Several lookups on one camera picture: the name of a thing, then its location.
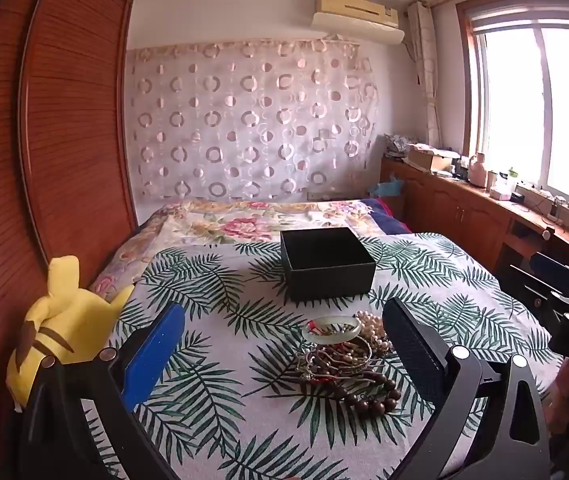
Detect black jewelry box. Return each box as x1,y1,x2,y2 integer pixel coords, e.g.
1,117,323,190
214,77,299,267
279,227,377,303

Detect yellow plush toy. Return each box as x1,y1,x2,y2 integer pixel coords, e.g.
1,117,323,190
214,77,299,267
6,255,135,413

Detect wall air conditioner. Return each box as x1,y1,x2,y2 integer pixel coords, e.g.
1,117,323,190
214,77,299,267
311,0,405,43

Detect floral blanket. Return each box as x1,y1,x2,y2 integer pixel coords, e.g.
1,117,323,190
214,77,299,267
89,199,415,296

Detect dark wooden bead bracelet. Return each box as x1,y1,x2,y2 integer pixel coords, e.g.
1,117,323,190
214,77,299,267
309,367,403,413

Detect silver metal bangle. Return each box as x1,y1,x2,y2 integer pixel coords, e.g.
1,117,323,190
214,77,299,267
309,335,373,373

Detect cardboard box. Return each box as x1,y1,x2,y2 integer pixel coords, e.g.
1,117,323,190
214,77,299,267
407,146,458,173

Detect pale window curtain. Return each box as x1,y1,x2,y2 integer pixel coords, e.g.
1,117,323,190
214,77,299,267
407,2,440,147

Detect pearl necklace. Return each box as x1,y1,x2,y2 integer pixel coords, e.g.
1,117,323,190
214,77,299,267
357,310,395,358

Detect leaf-print blanket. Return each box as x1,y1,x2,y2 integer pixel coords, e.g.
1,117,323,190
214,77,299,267
84,232,565,480

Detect navy and red blanket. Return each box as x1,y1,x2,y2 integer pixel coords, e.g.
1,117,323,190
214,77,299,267
362,199,413,235

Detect wooden-framed window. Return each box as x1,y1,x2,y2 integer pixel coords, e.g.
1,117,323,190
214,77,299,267
457,0,569,221

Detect wooden cabinet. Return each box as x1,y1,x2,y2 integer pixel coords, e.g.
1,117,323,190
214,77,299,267
379,157,569,281

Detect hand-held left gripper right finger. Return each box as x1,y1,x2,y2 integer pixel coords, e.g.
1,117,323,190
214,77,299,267
382,297,550,480

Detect blue plastic bag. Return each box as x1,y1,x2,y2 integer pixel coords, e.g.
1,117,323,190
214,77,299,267
369,174,405,200

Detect wooden wardrobe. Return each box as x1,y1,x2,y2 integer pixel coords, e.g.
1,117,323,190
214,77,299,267
0,0,138,411

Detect pale green jade bangle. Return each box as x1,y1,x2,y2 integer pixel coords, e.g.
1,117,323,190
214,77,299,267
301,316,363,345

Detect pile of patterned papers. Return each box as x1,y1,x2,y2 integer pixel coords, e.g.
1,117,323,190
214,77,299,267
383,132,418,161

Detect pink kettle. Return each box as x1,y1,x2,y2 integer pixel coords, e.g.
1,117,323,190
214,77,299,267
467,152,488,186

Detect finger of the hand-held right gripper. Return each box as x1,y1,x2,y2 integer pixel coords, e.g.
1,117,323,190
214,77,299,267
509,264,569,317
531,251,569,295

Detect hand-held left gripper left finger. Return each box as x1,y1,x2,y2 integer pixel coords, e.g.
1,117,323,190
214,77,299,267
17,302,188,480

